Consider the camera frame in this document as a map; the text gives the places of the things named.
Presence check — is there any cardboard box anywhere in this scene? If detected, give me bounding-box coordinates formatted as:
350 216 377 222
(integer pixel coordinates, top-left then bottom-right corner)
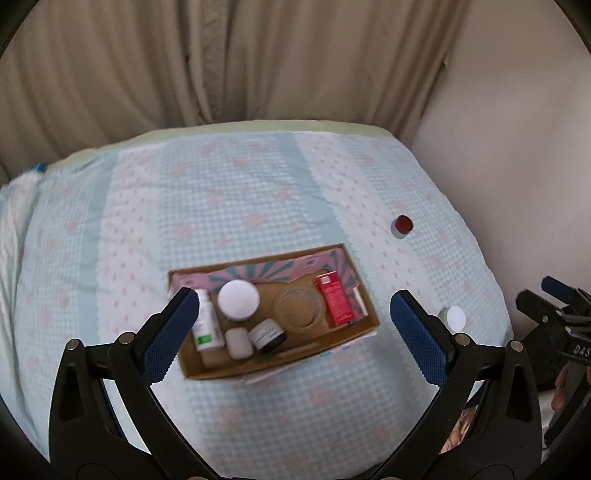
167 243 380 386

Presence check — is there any small white-lidded jar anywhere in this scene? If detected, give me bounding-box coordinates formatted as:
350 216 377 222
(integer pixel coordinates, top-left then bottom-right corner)
438 305 467 332

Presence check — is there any pink patterned cloth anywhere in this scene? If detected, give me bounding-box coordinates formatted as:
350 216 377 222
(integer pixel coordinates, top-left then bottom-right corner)
441 406 477 455

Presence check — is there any red carton box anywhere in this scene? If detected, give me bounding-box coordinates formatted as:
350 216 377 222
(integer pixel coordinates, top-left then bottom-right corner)
317 272 355 329

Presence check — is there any beige curtain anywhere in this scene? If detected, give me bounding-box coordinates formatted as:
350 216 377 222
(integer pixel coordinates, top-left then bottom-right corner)
0 0 467 181

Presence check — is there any white earbuds case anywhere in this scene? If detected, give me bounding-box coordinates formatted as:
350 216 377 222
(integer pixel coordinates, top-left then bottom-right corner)
225 328 254 360

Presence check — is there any pale green mattress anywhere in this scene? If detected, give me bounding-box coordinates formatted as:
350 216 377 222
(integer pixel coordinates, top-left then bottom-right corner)
46 120 393 174

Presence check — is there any white pill bottle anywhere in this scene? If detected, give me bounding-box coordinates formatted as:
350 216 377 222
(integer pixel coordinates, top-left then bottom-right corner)
191 289 225 354

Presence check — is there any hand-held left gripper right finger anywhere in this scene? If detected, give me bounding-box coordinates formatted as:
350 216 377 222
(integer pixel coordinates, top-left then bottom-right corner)
369 289 542 480

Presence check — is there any person's right hand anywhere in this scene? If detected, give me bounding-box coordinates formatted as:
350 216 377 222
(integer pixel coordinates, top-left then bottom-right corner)
552 367 572 411

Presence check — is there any white round cream jar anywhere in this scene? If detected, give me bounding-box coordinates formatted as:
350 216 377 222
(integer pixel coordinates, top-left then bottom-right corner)
217 280 260 322

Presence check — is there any clear round plastic lid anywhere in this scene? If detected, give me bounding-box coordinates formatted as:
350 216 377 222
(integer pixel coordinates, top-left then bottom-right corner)
272 286 324 332

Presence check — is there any white crumpled quilt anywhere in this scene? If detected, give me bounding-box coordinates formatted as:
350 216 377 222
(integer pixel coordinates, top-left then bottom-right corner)
0 172 43 296

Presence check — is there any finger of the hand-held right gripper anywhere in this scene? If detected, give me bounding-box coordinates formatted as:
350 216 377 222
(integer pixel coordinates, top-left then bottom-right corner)
516 290 573 326
542 276 591 315

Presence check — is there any blue checkered blanket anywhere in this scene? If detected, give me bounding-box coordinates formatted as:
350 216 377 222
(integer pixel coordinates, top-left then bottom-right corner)
0 131 515 478

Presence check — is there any small dark jar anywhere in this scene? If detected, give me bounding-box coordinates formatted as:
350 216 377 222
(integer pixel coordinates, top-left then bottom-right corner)
248 319 288 354

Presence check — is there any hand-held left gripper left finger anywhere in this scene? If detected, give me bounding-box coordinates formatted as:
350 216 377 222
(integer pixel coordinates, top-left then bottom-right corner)
48 287 218 480

